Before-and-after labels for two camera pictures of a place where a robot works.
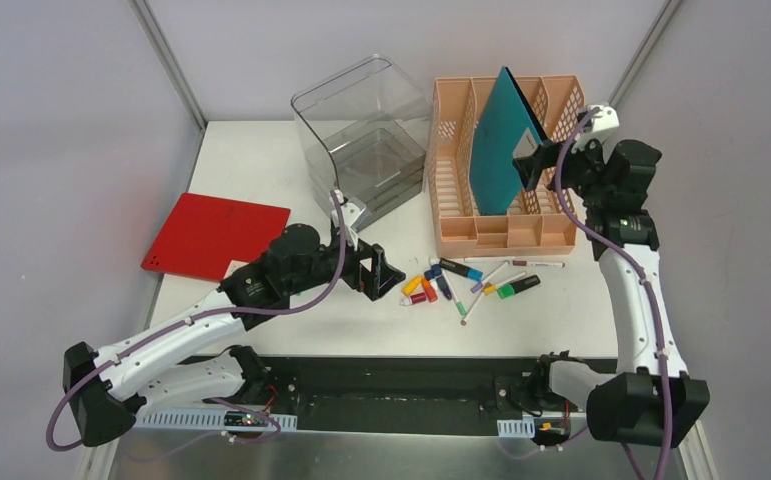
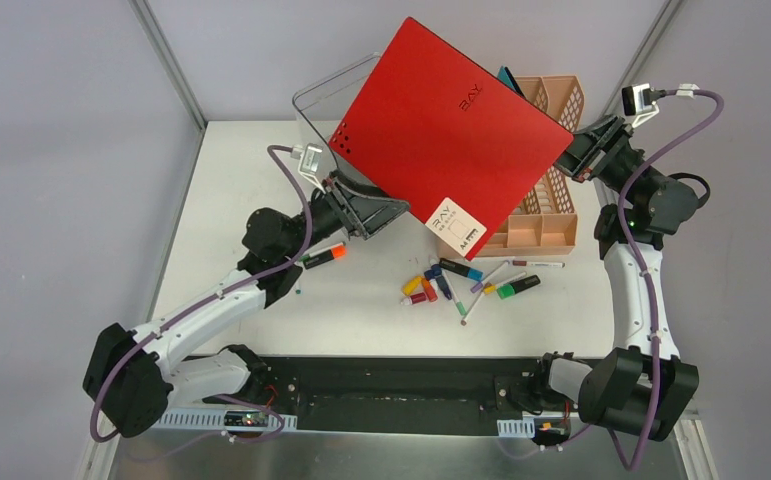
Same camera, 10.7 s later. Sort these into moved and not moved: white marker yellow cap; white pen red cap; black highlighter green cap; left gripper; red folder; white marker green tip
Moved: left gripper; red folder
Not moved: white marker yellow cap; white pen red cap; black highlighter green cap; white marker green tip
